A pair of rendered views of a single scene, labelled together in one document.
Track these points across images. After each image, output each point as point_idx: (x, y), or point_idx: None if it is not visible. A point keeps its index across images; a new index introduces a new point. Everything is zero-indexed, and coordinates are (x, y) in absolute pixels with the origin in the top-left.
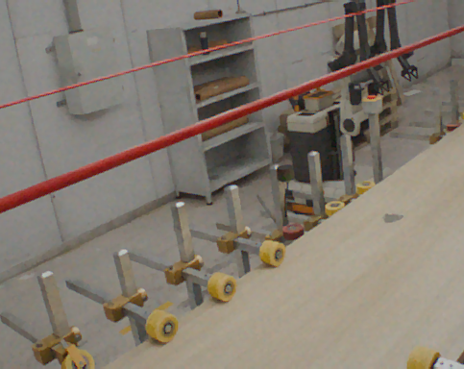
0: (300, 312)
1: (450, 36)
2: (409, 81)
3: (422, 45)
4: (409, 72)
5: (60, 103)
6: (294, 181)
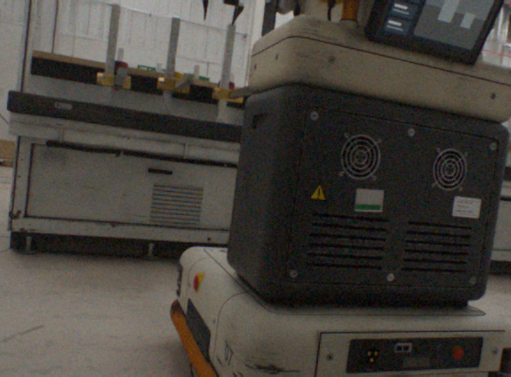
0: None
1: None
2: (233, 25)
3: None
4: (208, 2)
5: None
6: (482, 312)
